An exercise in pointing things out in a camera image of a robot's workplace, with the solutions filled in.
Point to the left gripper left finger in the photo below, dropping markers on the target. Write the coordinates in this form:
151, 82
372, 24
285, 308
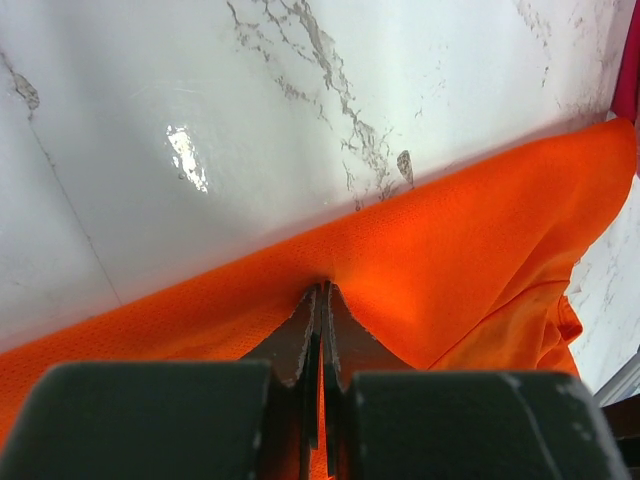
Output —
253, 418

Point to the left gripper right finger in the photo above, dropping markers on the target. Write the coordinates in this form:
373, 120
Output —
386, 420

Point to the orange t shirt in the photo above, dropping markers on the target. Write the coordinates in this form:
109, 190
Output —
468, 273

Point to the crimson folded t shirt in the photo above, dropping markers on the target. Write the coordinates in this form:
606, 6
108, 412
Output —
625, 103

